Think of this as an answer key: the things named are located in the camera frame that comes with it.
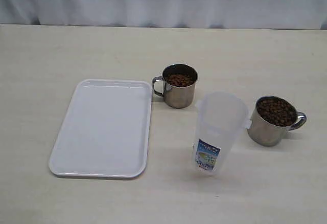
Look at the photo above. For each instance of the white curtain backdrop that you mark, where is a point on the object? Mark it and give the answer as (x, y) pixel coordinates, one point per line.
(260, 14)

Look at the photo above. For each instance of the clear plastic container with label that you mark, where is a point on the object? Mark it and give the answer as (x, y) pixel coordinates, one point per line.
(221, 119)

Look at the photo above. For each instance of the steel mug with pellets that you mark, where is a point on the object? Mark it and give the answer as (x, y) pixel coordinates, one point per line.
(176, 85)

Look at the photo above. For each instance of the white plastic tray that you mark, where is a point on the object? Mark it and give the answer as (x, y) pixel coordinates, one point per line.
(105, 132)

